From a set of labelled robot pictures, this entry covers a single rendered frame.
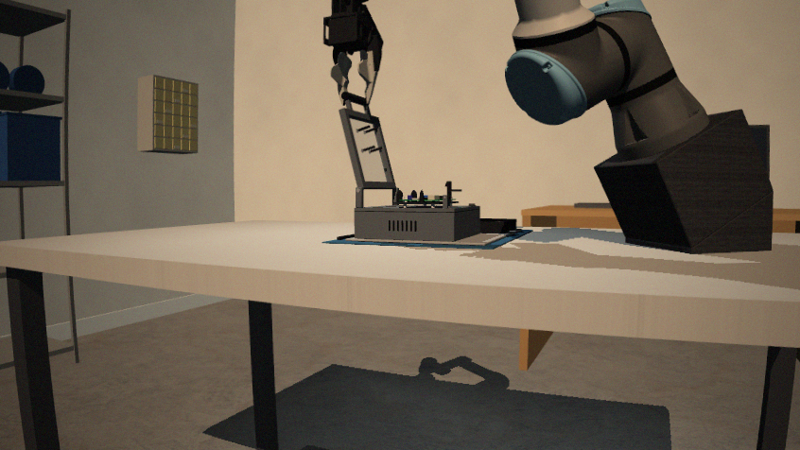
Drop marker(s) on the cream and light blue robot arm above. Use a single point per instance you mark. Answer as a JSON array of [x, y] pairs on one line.
[[564, 66]]

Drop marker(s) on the green circuit board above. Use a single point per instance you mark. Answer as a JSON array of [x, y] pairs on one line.
[[431, 197]]

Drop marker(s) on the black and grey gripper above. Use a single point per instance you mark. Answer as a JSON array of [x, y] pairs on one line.
[[349, 35]]

